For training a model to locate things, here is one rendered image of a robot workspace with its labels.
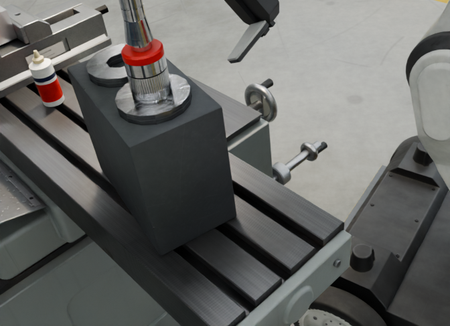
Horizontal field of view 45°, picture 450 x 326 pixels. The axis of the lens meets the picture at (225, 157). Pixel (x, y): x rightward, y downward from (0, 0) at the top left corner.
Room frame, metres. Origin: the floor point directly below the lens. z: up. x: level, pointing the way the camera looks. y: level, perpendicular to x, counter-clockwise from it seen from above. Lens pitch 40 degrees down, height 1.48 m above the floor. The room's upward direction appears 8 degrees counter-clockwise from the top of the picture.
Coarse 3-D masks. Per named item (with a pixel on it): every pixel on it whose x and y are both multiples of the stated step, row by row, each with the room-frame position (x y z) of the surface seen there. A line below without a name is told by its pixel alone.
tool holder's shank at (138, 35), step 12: (120, 0) 0.53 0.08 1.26; (132, 0) 0.53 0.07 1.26; (132, 12) 0.53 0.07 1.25; (144, 12) 0.54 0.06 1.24; (132, 24) 0.53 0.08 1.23; (144, 24) 0.53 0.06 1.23; (132, 36) 0.53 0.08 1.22; (144, 36) 0.53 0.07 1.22; (132, 48) 0.53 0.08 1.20; (144, 48) 0.53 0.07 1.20
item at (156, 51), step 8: (152, 40) 0.55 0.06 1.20; (128, 48) 0.54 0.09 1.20; (152, 48) 0.53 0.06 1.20; (160, 48) 0.53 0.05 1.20; (128, 56) 0.52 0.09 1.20; (136, 56) 0.52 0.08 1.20; (144, 56) 0.52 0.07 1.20; (152, 56) 0.52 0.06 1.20; (160, 56) 0.53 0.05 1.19; (136, 64) 0.52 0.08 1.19; (144, 64) 0.52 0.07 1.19
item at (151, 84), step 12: (132, 72) 0.52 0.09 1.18; (144, 72) 0.52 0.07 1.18; (156, 72) 0.52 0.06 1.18; (168, 72) 0.54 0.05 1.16; (132, 84) 0.52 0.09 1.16; (144, 84) 0.52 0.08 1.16; (156, 84) 0.52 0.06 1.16; (168, 84) 0.53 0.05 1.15; (144, 96) 0.52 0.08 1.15; (156, 96) 0.52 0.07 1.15; (168, 96) 0.53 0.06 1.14
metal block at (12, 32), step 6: (0, 6) 1.02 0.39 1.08; (0, 12) 0.99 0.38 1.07; (6, 12) 1.00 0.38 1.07; (0, 18) 0.99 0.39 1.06; (6, 18) 1.00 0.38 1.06; (0, 24) 0.99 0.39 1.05; (6, 24) 1.00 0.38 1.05; (12, 24) 1.00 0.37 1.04; (0, 30) 0.99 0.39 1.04; (6, 30) 0.99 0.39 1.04; (12, 30) 1.00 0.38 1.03; (0, 36) 0.98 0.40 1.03; (6, 36) 0.99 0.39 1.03; (12, 36) 1.00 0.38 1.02; (0, 42) 0.98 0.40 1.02; (6, 42) 0.99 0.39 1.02
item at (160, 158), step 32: (96, 64) 0.63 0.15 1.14; (96, 96) 0.57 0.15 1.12; (128, 96) 0.54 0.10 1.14; (192, 96) 0.54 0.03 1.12; (96, 128) 0.59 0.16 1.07; (128, 128) 0.49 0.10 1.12; (160, 128) 0.49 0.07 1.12; (192, 128) 0.49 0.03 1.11; (224, 128) 0.51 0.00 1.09; (128, 160) 0.48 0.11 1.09; (160, 160) 0.47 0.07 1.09; (192, 160) 0.49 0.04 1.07; (224, 160) 0.51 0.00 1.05; (128, 192) 0.52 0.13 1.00; (160, 192) 0.47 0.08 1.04; (192, 192) 0.49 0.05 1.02; (224, 192) 0.50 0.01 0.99; (160, 224) 0.46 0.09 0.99; (192, 224) 0.48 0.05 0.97
